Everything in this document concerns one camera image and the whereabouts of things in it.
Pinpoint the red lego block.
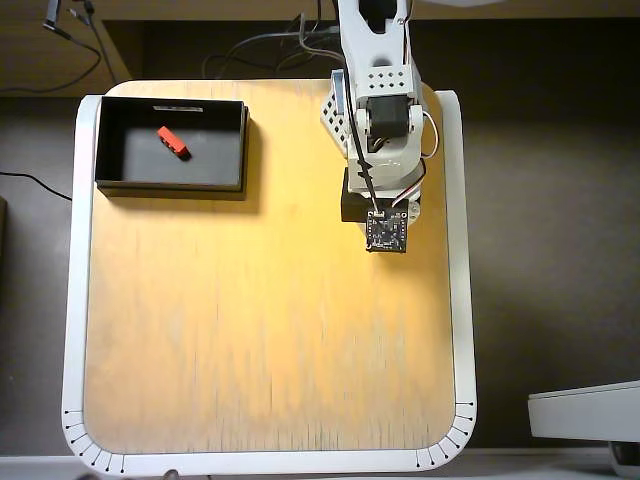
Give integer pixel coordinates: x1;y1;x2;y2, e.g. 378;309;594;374
156;125;194;163

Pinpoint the thin black floor cable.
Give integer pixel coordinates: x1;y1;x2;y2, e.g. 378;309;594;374
0;171;75;203

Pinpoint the red white black servo wire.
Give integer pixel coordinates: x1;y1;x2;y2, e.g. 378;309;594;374
392;109;441;209

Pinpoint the looped black cable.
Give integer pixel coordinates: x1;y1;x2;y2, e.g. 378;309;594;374
0;19;104;95

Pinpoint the straight black cable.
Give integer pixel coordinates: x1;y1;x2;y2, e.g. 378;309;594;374
82;0;119;85

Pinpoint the white table rim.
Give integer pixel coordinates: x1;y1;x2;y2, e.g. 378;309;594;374
60;79;479;476

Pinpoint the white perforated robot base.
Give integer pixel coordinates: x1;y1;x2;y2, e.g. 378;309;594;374
319;69;354;164

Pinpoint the black cardboard bin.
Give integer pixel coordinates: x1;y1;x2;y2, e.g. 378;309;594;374
93;95;251;202

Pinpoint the white plastic device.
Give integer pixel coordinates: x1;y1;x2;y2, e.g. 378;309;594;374
527;379;640;444

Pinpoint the black camera cable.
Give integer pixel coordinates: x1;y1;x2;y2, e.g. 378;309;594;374
342;69;384;216

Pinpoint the black power cable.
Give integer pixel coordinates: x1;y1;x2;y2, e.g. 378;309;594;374
202;19;346;79

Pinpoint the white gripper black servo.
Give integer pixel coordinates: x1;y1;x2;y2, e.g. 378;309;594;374
340;158;427;225

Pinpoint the light wooden desk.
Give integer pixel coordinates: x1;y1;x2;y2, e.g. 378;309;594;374
0;0;640;99

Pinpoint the black wrist camera board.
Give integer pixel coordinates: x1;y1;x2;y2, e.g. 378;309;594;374
363;209;410;255

